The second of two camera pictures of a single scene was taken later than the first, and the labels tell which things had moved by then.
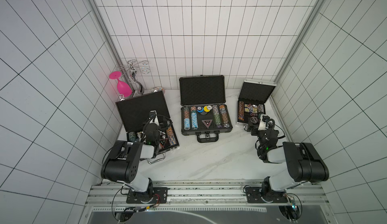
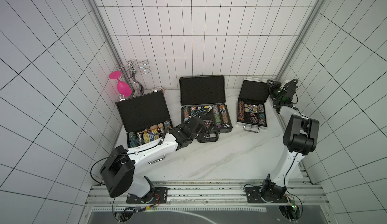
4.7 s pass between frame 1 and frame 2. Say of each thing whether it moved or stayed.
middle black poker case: stayed
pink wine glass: stayed
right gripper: moved
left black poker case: stayed
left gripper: moved
